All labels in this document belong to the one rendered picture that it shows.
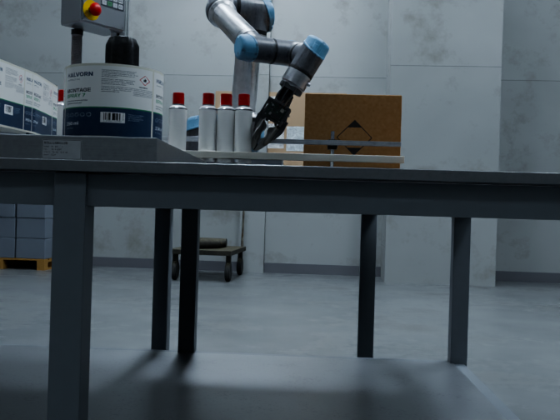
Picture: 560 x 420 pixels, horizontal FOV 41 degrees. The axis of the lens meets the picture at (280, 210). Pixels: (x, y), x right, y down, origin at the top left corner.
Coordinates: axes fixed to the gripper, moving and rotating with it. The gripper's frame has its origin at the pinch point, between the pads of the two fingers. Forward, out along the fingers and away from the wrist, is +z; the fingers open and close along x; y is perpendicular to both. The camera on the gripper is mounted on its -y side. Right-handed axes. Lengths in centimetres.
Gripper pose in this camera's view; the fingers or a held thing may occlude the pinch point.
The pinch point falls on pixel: (256, 146)
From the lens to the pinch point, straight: 219.2
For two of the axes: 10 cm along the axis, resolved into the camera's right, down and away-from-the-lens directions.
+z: -5.2, 8.5, 0.2
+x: 8.5, 5.2, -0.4
